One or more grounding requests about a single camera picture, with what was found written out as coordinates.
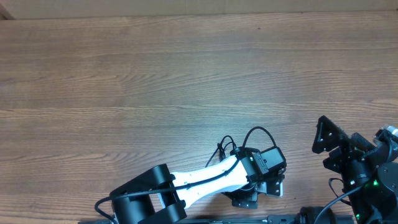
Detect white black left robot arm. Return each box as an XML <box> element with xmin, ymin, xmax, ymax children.
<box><xmin>109</xmin><ymin>146</ymin><xmax>287</xmax><ymax>223</ymax></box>

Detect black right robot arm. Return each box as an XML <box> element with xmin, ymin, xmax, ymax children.
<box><xmin>312</xmin><ymin>116</ymin><xmax>397</xmax><ymax>223</ymax></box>

